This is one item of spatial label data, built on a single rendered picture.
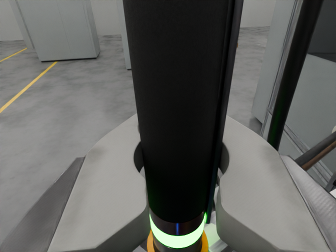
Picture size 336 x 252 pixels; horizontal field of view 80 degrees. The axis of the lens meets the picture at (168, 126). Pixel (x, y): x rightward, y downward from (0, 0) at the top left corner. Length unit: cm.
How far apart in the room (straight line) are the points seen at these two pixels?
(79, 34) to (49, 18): 86
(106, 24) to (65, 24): 516
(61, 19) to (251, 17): 1026
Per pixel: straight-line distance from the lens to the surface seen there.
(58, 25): 756
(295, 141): 139
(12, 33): 1384
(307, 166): 30
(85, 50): 751
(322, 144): 32
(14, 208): 264
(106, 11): 1238
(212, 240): 20
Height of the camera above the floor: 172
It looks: 33 degrees down
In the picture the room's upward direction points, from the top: 2 degrees counter-clockwise
